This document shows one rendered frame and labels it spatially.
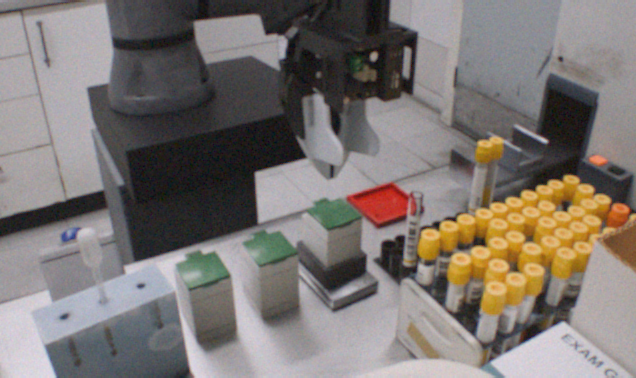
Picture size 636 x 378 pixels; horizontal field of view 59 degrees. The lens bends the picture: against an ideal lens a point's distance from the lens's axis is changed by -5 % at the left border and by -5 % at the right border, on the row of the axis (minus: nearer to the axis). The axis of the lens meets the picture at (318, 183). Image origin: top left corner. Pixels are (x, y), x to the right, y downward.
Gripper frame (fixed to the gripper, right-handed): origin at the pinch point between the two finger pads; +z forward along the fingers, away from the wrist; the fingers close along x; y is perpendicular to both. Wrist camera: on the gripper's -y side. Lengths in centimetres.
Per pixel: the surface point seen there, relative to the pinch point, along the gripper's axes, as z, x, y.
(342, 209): 4.6, 0.9, 1.6
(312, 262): 9.6, -2.5, 1.7
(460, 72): 72, 171, -146
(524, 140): 6.8, 31.4, -1.7
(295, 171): 102, 82, -150
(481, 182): 5.9, 17.7, 3.8
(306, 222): 6.1, -2.0, -0.2
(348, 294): 11.3, -1.0, 5.8
